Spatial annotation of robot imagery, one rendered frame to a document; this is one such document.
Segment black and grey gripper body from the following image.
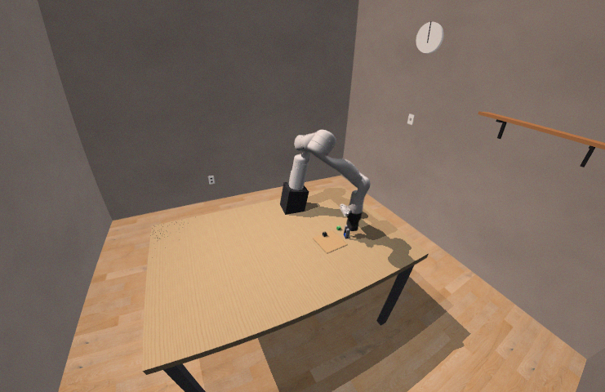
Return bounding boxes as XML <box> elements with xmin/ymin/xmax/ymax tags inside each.
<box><xmin>340</xmin><ymin>203</ymin><xmax>363</xmax><ymax>231</ymax></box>

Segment tan square mat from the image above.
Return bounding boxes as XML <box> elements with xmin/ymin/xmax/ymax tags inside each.
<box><xmin>313</xmin><ymin>230</ymin><xmax>348</xmax><ymax>254</ymax></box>

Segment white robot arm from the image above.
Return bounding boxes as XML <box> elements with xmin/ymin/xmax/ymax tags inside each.
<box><xmin>289</xmin><ymin>130</ymin><xmax>371</xmax><ymax>206</ymax></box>

